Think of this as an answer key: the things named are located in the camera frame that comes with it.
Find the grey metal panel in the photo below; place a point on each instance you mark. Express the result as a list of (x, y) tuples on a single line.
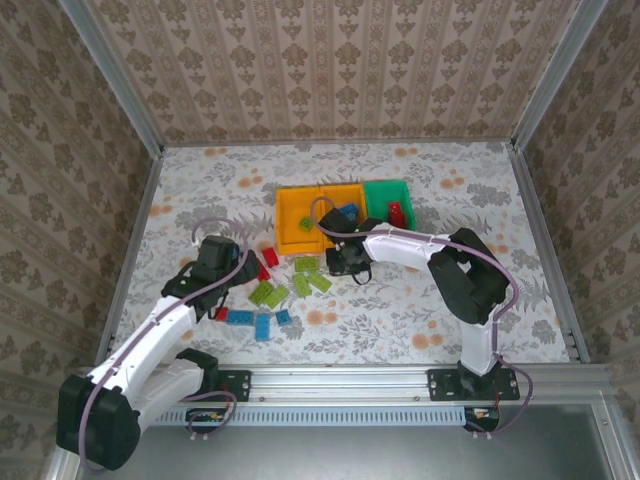
[(350, 455)]

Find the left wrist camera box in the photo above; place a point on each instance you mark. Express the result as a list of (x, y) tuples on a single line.
[(217, 255)]

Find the green plastic bin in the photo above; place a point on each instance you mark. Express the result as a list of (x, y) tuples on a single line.
[(380, 200)]

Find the aluminium table side rail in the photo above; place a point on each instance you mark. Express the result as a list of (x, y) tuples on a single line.
[(547, 255), (131, 255)]

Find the orange plastic bin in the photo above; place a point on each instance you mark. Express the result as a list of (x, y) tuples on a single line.
[(352, 195), (290, 235)]

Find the aluminium frame post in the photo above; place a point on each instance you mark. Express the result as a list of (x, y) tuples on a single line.
[(115, 80), (560, 75)]

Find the small red lego brick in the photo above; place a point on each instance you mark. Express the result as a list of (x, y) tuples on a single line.
[(222, 315)]

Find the floral patterned table cover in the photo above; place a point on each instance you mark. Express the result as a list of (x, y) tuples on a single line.
[(350, 345)]

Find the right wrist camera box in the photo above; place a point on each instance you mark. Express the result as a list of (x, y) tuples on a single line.
[(337, 220)]

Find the small blue lego brick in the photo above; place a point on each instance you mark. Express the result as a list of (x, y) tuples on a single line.
[(283, 316)]

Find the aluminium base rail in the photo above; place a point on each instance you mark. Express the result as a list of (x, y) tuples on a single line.
[(340, 382)]

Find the small green lego brick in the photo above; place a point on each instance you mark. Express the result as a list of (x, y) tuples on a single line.
[(306, 224)]

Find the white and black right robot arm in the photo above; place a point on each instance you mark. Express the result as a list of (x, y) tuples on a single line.
[(400, 250)]

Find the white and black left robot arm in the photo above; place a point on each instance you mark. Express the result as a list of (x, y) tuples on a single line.
[(155, 342)]

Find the black connector box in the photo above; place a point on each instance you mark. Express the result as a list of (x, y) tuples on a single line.
[(205, 417), (482, 415)]

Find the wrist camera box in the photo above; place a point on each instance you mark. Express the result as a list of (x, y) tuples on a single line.
[(337, 220), (217, 255)]

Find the aluminium table back rail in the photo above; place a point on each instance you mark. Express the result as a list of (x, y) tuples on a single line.
[(335, 144)]

